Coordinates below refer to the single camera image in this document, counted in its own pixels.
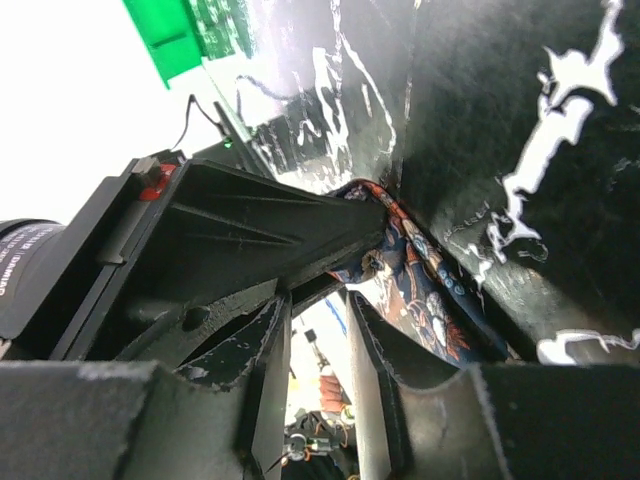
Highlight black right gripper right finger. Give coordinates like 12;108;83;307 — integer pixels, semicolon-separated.
346;291;639;479

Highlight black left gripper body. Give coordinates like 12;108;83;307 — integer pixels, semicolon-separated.
1;172;170;358

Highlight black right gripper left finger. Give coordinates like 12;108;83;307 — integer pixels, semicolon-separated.
1;294;292;479

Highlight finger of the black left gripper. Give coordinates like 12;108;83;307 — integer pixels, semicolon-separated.
51;161;386;363

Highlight navy floral tie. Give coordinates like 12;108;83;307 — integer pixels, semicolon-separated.
329;179;515;367

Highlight green plastic tie bin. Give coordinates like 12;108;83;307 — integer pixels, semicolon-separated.
122;0;261;90

